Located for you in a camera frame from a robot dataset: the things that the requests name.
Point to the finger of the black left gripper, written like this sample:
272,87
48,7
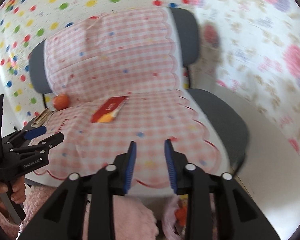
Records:
51,142

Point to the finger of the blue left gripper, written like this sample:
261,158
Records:
34,133

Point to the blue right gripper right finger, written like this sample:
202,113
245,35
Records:
169,156

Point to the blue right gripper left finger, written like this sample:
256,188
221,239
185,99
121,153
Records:
128,167

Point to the red snack packet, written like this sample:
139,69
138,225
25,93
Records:
109,110

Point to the pink lined trash bin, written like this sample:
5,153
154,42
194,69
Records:
174,217

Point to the gold cutlery bundle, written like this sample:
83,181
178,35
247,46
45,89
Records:
42,118

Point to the red apple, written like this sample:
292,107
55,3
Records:
61,102

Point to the pink fuzzy trousers leg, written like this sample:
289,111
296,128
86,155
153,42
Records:
132,219

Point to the grey office chair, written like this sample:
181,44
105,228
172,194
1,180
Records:
230,127

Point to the pink gingham cloth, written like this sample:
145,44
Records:
135,53

